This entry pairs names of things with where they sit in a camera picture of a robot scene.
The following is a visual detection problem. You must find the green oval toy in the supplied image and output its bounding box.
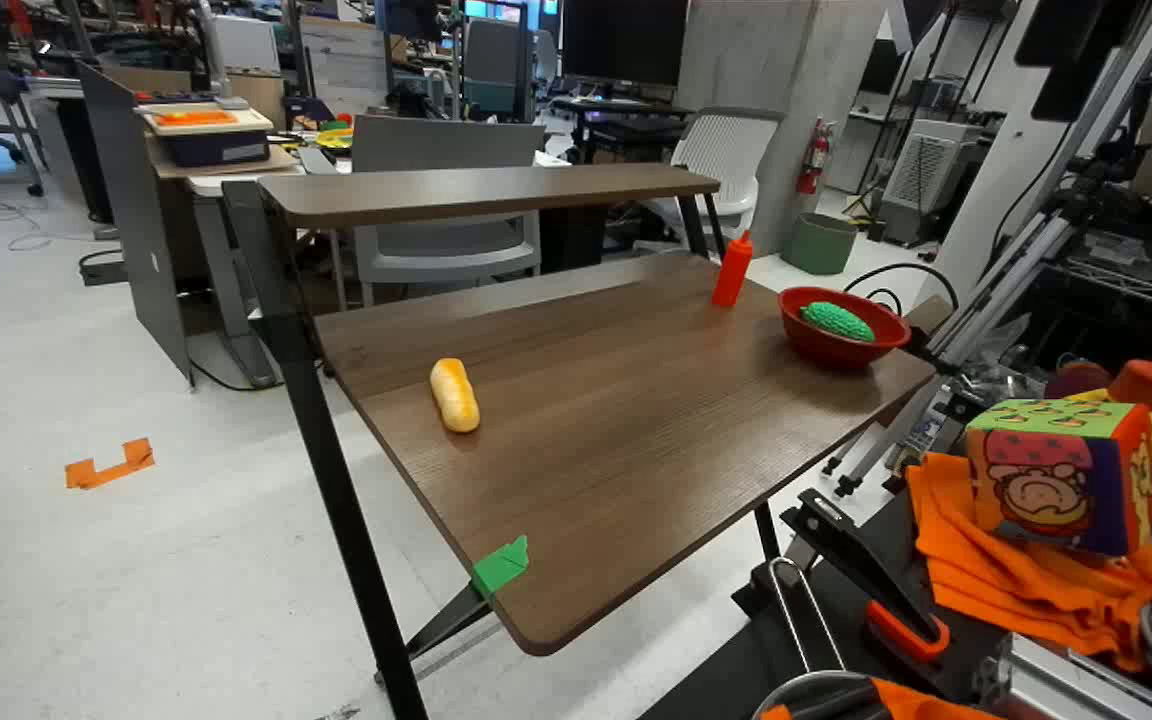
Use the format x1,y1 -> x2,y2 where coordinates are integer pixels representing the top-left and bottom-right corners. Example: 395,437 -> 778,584
801,300 -> 874,344

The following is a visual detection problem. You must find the red orange bowl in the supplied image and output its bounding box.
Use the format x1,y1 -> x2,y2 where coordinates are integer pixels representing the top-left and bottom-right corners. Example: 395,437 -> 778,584
778,287 -> 913,373

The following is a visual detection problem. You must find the yellow bread roll toy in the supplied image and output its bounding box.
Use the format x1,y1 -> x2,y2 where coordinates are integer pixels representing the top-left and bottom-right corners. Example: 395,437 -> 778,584
427,355 -> 479,437

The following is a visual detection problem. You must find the grey white chair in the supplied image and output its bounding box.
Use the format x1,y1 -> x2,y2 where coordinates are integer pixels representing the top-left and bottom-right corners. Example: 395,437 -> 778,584
353,114 -> 545,303

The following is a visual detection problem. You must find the green tape marker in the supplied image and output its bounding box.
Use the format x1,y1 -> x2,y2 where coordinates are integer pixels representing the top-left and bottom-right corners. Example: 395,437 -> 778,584
470,537 -> 530,594

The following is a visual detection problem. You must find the red fire extinguisher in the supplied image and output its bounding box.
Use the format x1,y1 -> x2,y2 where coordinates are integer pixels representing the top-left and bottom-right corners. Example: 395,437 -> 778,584
796,120 -> 833,196

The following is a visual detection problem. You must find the raised wooden shelf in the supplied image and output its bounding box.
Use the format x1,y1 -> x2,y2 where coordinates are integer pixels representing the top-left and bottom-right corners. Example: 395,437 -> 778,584
258,165 -> 714,226

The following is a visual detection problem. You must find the colourful plush cube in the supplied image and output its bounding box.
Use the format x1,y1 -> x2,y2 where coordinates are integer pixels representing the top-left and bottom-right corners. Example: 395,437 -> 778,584
965,399 -> 1152,556

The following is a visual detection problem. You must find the orange cloth under cube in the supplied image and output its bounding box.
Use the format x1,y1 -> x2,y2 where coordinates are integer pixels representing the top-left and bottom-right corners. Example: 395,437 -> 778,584
904,453 -> 1152,671

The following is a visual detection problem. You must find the orange-handled black clamp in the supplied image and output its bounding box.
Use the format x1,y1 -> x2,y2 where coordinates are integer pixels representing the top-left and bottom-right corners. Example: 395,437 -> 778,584
785,488 -> 953,666

